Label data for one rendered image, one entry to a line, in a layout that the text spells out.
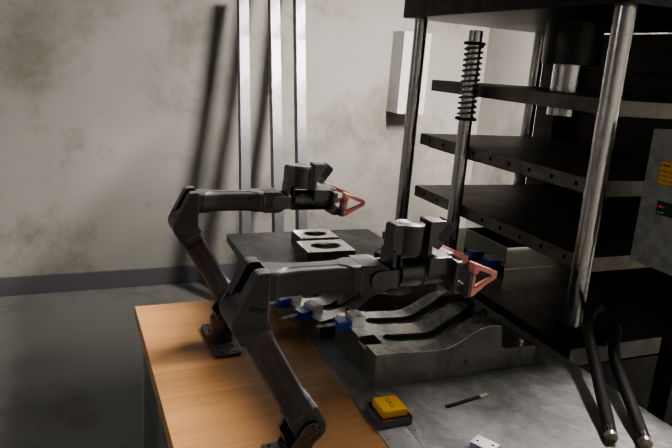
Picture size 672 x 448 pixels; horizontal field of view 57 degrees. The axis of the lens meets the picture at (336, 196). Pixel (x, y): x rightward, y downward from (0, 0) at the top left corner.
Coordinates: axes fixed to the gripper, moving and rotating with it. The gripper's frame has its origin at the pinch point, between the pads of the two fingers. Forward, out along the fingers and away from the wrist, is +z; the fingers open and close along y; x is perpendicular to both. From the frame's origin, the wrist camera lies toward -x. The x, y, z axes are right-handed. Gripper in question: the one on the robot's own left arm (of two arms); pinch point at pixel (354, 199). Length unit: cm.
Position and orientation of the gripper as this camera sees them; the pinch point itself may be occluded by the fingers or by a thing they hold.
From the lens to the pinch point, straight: 179.6
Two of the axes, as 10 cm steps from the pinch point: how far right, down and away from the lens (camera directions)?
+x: -0.9, 9.7, 2.1
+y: -4.0, -2.3, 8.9
